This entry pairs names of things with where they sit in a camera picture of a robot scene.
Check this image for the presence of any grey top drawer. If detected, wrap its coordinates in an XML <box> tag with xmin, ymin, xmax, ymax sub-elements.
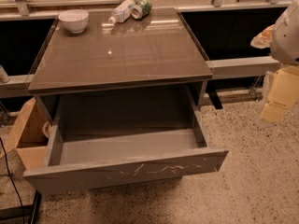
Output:
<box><xmin>24</xmin><ymin>86</ymin><xmax>228</xmax><ymax>195</ymax></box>

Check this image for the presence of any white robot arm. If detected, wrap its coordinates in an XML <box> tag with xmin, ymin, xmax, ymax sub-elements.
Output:
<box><xmin>250</xmin><ymin>0</ymin><xmax>299</xmax><ymax>65</ymax></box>

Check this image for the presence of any grey drawer cabinet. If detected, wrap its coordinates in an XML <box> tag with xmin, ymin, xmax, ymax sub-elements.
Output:
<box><xmin>28</xmin><ymin>7</ymin><xmax>212</xmax><ymax>96</ymax></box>

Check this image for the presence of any green drink can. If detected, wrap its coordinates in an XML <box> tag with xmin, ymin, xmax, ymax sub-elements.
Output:
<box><xmin>132</xmin><ymin>0</ymin><xmax>151</xmax><ymax>20</ymax></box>

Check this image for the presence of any clear plastic bottle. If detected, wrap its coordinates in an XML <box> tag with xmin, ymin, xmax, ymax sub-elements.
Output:
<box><xmin>108</xmin><ymin>0</ymin><xmax>135</xmax><ymax>24</ymax></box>

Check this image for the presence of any white ceramic bowl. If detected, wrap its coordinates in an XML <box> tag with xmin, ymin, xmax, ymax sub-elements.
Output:
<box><xmin>58</xmin><ymin>9</ymin><xmax>89</xmax><ymax>34</ymax></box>

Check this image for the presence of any cardboard box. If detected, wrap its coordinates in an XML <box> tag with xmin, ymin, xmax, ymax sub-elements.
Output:
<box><xmin>5</xmin><ymin>98</ymin><xmax>48</xmax><ymax>170</ymax></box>

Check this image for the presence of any black cable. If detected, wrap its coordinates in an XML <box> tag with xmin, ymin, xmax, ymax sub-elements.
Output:
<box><xmin>0</xmin><ymin>137</ymin><xmax>26</xmax><ymax>224</ymax></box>

